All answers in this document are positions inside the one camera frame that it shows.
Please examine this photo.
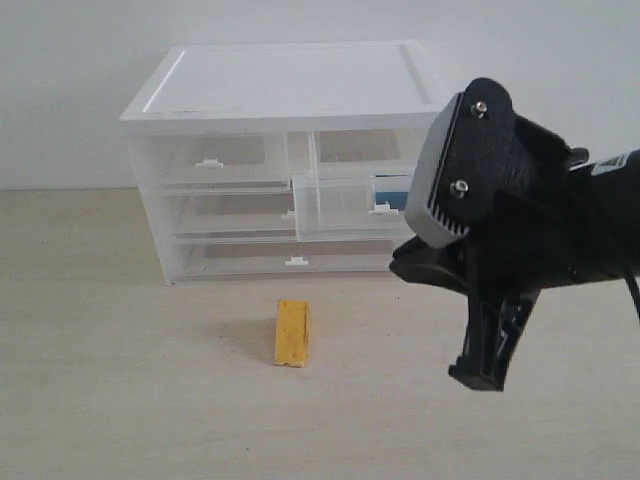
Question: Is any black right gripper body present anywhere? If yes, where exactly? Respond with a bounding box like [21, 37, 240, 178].
[389, 117, 588, 301]

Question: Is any white bottle teal label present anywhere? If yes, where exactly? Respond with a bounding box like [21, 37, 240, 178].
[373, 175, 412, 211]

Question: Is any yellow cheese block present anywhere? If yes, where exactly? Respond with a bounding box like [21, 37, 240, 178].
[274, 299, 311, 368]

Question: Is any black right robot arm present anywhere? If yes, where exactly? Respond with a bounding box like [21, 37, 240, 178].
[390, 117, 639, 391]

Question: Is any clear bottom wide drawer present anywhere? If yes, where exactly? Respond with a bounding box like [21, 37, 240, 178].
[169, 240, 401, 281]

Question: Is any clear wide drawer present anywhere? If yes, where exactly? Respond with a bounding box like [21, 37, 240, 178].
[159, 192, 295, 236]
[169, 240, 401, 281]

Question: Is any white plastic drawer cabinet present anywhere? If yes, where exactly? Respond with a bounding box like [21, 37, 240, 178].
[120, 39, 446, 284]

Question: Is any clear middle wide drawer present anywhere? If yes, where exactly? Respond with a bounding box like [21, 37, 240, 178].
[159, 192, 295, 236]

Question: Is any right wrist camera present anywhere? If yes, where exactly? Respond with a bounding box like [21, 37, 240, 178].
[404, 78, 516, 249]

